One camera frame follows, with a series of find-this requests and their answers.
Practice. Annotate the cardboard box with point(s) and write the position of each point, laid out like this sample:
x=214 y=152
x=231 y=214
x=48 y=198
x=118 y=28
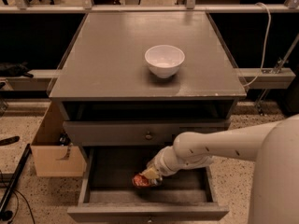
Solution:
x=51 y=157

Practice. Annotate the black bag on ledge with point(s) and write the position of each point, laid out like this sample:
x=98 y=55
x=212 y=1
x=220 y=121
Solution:
x=15 y=70

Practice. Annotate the white ceramic bowl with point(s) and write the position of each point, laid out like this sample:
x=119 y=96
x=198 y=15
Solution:
x=164 y=60

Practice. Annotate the grey wooden drawer cabinet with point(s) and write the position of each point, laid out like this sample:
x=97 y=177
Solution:
x=106 y=76

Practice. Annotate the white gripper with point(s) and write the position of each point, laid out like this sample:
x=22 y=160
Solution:
x=162 y=164

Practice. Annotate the black pole on floor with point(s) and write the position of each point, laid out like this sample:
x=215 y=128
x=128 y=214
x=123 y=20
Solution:
x=13 y=181

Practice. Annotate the metal railing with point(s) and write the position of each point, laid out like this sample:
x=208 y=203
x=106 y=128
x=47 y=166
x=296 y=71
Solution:
x=87 y=6

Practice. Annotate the closed grey top drawer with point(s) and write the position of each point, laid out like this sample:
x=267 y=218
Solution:
x=136 y=133

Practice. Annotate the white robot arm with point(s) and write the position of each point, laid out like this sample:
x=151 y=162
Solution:
x=273 y=147

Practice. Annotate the metal diagonal brace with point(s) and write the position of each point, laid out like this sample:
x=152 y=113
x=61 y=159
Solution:
x=275 y=70

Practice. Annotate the open grey middle drawer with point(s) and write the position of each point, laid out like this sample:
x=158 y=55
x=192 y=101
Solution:
x=108 y=195

